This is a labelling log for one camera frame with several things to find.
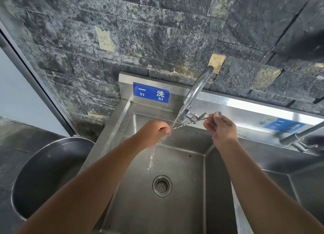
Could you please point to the large round steel basin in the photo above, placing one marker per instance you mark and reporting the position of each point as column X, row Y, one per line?
column 48, row 170

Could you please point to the person's left fingers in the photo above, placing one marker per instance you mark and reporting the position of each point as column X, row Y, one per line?
column 167, row 131

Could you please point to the twisted metal bar spoon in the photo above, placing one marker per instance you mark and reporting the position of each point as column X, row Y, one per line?
column 188, row 122

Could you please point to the blue label with white patch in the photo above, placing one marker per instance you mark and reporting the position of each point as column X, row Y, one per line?
column 284, row 125

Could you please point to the stainless steel double sink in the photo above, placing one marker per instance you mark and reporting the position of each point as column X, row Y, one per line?
column 177, row 165

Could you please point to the blue rectangular label sign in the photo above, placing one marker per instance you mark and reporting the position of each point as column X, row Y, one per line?
column 151, row 92

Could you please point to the straight chrome sink faucet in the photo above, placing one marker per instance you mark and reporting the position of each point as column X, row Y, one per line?
column 298, row 137

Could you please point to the person's left hand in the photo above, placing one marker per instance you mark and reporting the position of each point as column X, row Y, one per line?
column 151, row 133

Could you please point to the round metal drain strainer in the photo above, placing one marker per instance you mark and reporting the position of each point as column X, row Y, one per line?
column 162, row 186

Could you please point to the person's right fingers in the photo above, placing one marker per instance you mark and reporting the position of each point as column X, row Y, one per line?
column 211, row 123

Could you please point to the curved chrome sink faucet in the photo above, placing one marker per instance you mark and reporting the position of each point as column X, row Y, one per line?
column 195, row 92

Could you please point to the grey metal door frame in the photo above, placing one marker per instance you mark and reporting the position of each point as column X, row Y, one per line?
column 33, row 81

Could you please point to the person's right forearm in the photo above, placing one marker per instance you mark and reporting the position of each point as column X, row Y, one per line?
column 260, row 190

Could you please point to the person's left forearm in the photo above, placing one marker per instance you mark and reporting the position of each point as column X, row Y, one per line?
column 88, row 188

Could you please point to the person's right hand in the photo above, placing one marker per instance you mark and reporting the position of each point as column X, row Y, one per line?
column 222, row 131

